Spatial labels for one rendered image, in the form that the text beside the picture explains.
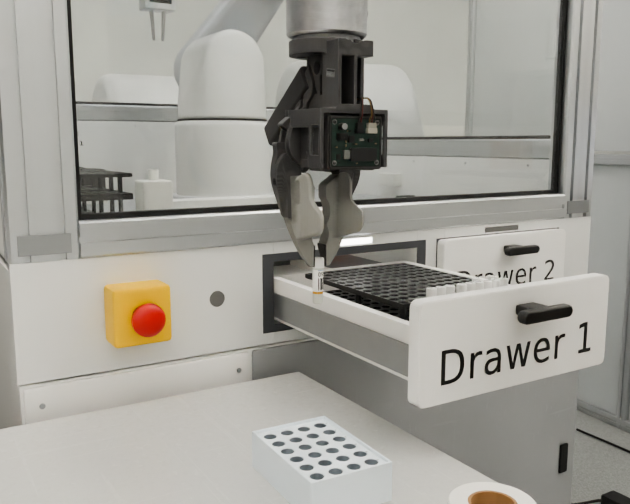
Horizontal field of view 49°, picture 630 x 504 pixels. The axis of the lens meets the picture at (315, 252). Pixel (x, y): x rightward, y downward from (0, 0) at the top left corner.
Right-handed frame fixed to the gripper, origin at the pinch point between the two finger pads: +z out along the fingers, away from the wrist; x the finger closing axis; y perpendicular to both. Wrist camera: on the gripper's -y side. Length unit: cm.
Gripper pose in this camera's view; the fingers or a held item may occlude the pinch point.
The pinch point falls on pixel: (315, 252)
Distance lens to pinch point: 69.7
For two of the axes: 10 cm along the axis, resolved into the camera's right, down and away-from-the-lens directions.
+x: 8.7, -0.7, 4.8
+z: 0.0, 9.9, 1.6
